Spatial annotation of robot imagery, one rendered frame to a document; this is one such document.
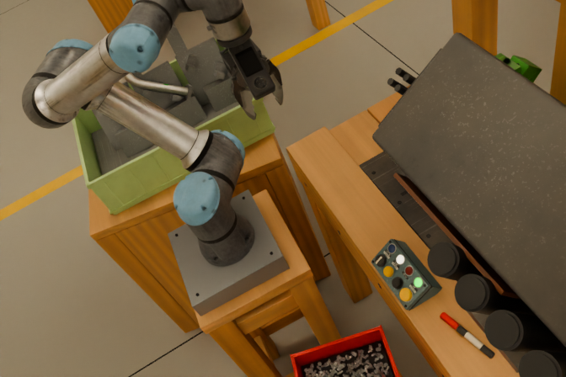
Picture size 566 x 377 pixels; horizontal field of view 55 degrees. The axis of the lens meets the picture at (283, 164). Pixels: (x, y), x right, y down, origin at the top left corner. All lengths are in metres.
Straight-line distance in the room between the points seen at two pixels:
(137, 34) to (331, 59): 2.49
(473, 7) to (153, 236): 1.24
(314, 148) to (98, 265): 1.62
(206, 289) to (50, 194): 2.15
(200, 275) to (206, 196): 0.26
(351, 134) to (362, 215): 0.32
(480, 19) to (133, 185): 1.16
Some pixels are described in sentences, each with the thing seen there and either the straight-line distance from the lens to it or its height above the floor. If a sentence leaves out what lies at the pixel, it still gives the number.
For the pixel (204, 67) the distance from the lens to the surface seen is 1.96.
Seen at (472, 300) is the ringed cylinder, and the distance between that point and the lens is 0.61.
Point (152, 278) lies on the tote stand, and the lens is 2.13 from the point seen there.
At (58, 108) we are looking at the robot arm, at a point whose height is 1.46.
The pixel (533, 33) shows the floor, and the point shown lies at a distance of 3.33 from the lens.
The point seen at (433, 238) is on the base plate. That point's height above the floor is 0.90.
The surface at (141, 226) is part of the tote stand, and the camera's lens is 1.90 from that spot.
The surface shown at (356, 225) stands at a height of 0.90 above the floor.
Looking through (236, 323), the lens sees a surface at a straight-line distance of 1.55.
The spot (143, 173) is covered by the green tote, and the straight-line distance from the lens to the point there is 1.81.
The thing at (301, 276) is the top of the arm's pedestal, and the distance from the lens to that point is 1.45.
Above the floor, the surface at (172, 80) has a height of 0.97.
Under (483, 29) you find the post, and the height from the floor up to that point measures 1.02.
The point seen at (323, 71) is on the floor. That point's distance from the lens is 3.29.
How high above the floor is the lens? 2.07
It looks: 47 degrees down
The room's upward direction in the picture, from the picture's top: 23 degrees counter-clockwise
